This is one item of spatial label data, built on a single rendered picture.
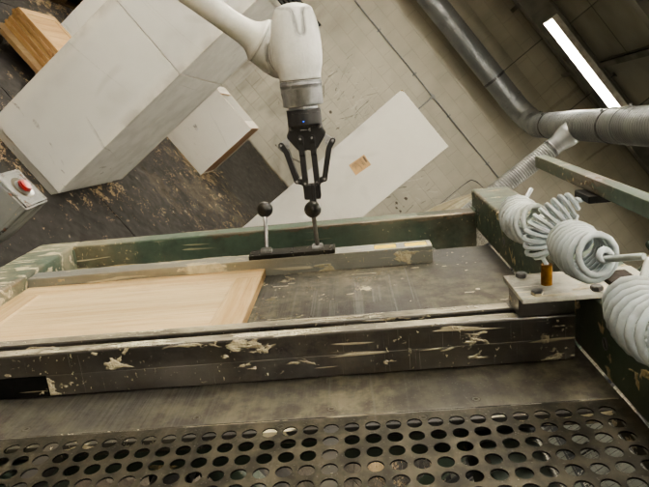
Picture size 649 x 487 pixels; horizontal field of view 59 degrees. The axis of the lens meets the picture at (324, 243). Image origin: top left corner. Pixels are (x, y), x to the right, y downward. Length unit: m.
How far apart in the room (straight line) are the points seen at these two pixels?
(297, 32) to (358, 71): 7.93
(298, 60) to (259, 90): 8.10
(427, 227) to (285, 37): 0.63
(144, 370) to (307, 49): 0.71
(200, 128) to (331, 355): 5.42
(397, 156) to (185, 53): 2.01
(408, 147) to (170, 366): 3.98
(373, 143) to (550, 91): 5.12
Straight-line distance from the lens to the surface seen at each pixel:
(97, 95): 3.63
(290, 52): 1.24
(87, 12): 5.59
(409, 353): 0.86
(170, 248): 1.63
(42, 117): 3.79
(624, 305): 0.59
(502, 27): 9.38
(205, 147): 6.17
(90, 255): 1.72
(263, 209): 1.36
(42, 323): 1.27
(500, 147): 9.30
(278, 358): 0.86
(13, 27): 5.05
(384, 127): 4.72
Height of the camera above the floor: 1.76
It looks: 12 degrees down
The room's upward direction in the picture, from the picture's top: 50 degrees clockwise
